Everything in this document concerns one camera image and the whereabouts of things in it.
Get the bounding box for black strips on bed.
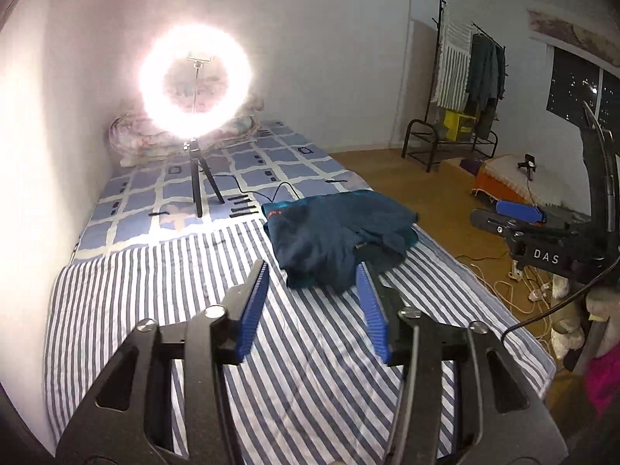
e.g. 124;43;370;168
227;194;260;219

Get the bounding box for black ring light tripod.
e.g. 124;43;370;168
183;138;226;218

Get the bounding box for striped hanging towel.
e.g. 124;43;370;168
433;7;473;107

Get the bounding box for person's right hand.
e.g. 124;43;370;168
549;274;613;362

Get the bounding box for blue checked bed sheet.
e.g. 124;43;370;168
72;119;374;265

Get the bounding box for black clothes rack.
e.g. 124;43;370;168
402;0;507;172

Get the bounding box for white ring light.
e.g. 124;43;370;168
138;22;255;139

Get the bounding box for black ring light cable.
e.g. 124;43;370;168
210;173;298;204

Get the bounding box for small black stand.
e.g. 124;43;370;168
517;154;538;182

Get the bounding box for window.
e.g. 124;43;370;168
546;43;620;129

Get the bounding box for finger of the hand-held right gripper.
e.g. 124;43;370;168
470;208;521;242
495;200;548;224

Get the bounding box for patterned window blind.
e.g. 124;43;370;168
528;7;620;66

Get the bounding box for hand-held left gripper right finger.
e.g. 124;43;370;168
356;262;570;465

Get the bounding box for yellow box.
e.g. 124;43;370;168
443;109;478;143

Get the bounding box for grey striped bed sheet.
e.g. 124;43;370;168
43;218;558;465

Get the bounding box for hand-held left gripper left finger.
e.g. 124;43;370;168
55;259;271;465

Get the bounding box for pillows at bed head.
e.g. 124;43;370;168
107;107;265;168

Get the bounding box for teal plaid fleece jacket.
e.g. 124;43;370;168
262;190;420;291

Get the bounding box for dark hanging clothes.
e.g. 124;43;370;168
465;34;507;141

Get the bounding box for white extension cord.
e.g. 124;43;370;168
458;252;555;344

